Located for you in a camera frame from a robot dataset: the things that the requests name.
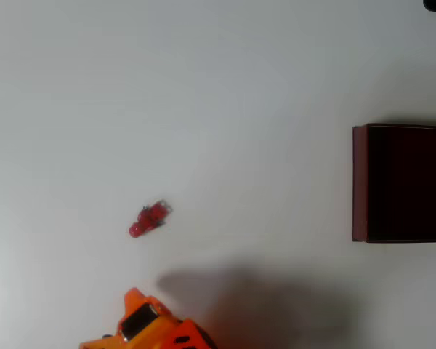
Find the small red toy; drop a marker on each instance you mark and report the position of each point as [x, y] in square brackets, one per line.
[147, 218]

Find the dark red open box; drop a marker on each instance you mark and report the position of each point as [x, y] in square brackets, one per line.
[403, 181]

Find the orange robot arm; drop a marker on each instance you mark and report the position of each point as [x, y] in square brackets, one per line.
[160, 327]

